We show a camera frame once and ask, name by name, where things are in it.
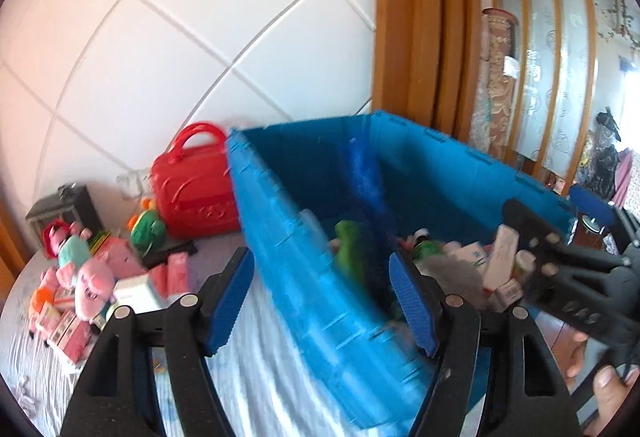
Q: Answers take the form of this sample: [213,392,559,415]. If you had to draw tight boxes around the rolled patterned carpet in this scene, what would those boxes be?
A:
[470,7,521,163]

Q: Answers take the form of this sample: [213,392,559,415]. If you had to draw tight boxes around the blue plastic storage bin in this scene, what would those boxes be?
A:
[226,111,581,429]

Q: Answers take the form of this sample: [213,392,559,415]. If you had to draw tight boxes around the wooden frame post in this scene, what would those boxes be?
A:
[372,0,496,143]
[0,202,28,278]

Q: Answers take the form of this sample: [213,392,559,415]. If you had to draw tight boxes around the black flat case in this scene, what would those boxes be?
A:
[141,239,198,269]

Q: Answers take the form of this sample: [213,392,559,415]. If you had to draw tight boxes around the tall white medicine box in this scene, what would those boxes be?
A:
[114,274,166,313]

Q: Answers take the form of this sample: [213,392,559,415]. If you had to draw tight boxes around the red toy suitcase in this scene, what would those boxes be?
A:
[150,122,242,240]

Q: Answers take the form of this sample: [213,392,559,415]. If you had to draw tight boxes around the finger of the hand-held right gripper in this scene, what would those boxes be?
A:
[501,198,627,274]
[570,186,640,250]

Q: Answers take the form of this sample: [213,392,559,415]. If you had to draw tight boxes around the black square box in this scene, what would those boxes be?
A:
[25,184,104,243]

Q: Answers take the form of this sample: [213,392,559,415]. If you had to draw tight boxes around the pig plush in teal dress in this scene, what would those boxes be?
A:
[57,229,93,270]

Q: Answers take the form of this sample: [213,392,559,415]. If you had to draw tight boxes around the tall pink white carton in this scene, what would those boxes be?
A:
[482,223,521,293]

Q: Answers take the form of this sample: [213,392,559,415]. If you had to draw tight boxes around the person's right hand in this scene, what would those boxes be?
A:
[565,331,640,437]

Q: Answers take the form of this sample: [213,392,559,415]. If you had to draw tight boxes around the pink tissue pack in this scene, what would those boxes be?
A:
[167,253,196,295]
[149,264,171,295]

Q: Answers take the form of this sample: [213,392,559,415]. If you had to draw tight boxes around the red and white small box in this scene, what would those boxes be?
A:
[52,287,76,313]

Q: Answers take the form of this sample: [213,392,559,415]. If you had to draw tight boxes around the red plush toy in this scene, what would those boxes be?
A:
[42,219,71,258]

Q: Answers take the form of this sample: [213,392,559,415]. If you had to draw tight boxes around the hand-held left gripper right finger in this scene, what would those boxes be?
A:
[388,251,583,437]

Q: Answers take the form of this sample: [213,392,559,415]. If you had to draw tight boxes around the wooden glass partition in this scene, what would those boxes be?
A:
[480,0,601,178]

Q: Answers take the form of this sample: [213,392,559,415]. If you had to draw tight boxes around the large pink pig plush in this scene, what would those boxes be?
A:
[95,237,146,278]

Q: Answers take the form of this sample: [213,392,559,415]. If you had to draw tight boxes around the pink pig plush with glasses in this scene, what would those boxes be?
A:
[72,262,116,320]

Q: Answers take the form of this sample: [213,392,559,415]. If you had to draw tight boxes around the red and green packet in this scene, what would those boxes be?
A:
[89,229,113,253]

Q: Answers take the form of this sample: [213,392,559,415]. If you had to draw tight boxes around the striped bedsheet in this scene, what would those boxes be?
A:
[0,237,441,437]

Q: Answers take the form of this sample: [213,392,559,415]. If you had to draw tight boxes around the orange plush toy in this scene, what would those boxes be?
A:
[29,289,55,315]

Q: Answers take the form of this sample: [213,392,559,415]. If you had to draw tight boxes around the dark hanging clothes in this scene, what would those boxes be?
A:
[575,107,640,208]

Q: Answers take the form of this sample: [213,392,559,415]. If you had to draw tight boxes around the small pink white box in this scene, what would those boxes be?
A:
[47,312,101,365]

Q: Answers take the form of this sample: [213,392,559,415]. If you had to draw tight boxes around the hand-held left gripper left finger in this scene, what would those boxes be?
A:
[60,246,257,437]

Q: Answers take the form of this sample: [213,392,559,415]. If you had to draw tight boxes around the long green plush toy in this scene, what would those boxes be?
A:
[332,219,371,283]

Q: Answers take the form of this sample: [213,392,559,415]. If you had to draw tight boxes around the white bottle with green label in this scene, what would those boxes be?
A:
[512,249,538,288]

